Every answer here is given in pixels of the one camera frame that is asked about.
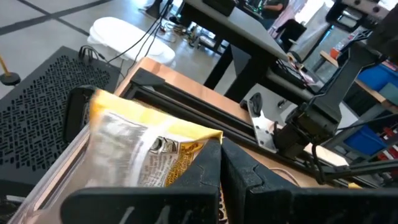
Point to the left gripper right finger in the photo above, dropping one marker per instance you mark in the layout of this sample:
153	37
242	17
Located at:
267	202

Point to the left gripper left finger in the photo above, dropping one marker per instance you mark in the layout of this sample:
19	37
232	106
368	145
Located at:
186	205

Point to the yellow chicken ramen pack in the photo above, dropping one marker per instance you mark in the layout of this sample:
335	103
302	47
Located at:
140	140

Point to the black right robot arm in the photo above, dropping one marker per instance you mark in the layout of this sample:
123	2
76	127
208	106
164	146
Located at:
323	105

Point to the blue storage bin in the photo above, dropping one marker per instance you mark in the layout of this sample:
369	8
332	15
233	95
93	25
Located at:
363	141
373	77

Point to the clear plastic bin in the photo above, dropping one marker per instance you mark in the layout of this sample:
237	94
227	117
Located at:
56	174

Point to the grey desk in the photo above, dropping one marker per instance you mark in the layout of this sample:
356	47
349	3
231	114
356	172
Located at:
236	28

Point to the person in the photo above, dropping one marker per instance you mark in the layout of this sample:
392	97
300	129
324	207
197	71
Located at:
273	9

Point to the grey metal mounting bracket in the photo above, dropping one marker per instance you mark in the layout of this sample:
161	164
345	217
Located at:
262	130

